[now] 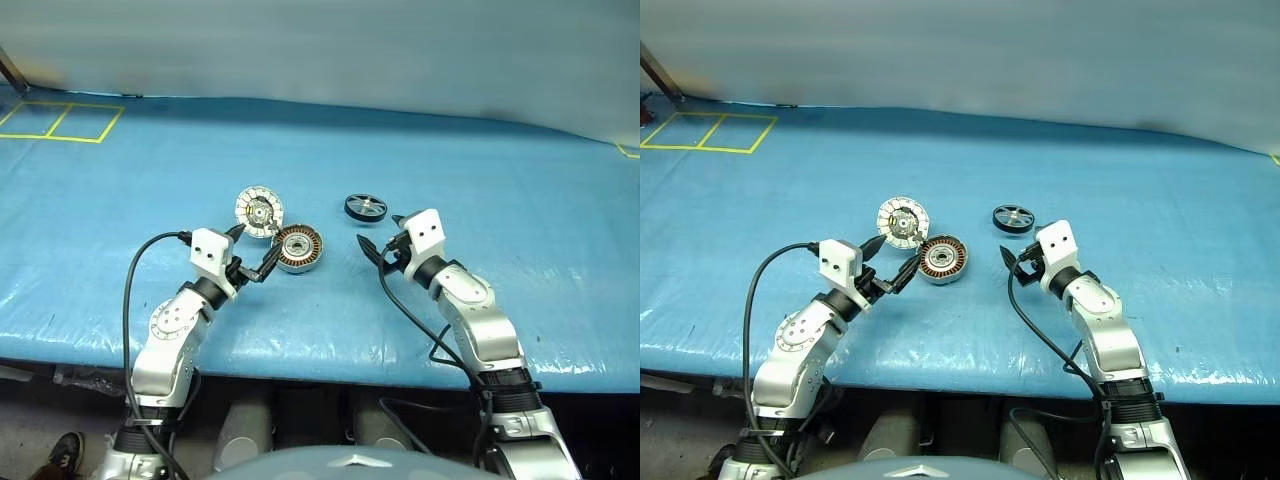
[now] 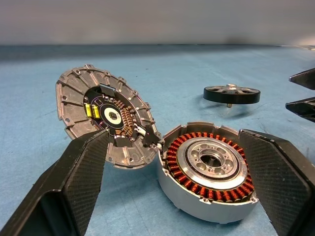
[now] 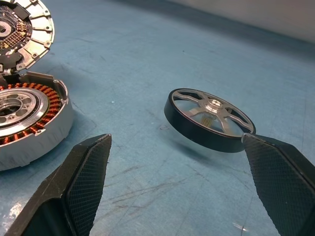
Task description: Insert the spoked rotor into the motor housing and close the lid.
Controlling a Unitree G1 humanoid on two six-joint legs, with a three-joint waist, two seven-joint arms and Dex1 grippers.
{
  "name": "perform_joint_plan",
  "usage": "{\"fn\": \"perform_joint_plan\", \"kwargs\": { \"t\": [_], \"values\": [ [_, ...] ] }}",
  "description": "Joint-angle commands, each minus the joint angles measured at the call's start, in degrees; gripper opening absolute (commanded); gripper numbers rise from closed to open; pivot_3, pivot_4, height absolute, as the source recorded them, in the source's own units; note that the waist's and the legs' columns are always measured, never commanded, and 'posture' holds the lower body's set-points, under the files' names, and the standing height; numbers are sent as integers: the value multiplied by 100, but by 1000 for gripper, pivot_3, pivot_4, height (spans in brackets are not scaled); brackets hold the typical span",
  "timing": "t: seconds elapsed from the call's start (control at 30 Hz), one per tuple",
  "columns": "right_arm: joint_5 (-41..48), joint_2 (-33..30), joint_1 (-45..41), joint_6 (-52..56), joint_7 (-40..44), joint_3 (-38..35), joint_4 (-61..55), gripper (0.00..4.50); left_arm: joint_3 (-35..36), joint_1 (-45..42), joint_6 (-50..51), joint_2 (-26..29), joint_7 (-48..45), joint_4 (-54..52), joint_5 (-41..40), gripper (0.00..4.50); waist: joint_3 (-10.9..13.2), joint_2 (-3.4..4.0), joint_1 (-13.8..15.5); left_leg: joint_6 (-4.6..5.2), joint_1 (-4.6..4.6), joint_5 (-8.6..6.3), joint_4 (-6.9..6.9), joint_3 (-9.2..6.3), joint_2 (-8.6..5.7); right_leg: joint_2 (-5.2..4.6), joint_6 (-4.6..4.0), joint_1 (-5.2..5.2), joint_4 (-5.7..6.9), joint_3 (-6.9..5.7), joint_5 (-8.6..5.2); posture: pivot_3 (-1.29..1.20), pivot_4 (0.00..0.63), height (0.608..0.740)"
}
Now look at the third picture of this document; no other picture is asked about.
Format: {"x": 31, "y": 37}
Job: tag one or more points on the silver motor cover circuit board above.
{"x": 37, "y": 37}

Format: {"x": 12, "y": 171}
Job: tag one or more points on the silver motor housing copper windings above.
{"x": 49, "y": 145}

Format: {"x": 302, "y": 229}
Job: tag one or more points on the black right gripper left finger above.
{"x": 61, "y": 196}

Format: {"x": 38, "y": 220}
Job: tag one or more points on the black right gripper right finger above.
{"x": 283, "y": 184}

